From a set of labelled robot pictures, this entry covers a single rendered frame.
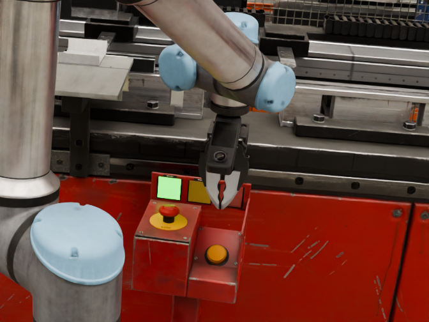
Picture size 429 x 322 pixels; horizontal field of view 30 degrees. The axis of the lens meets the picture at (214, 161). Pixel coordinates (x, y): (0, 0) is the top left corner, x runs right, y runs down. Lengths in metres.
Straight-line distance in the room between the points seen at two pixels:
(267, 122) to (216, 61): 0.73
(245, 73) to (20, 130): 0.32
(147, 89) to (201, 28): 0.74
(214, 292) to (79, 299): 0.53
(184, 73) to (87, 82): 0.39
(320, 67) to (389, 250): 0.50
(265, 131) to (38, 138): 0.78
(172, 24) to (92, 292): 0.35
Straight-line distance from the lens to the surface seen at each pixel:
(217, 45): 1.08
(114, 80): 1.62
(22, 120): 1.06
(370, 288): 1.87
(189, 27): 1.04
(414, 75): 2.08
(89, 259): 1.00
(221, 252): 1.55
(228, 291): 1.51
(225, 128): 1.38
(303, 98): 1.78
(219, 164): 1.34
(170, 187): 1.60
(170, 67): 1.27
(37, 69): 1.04
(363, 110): 1.81
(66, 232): 1.02
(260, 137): 1.72
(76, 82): 1.59
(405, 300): 1.90
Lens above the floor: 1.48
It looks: 23 degrees down
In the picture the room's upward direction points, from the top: 5 degrees clockwise
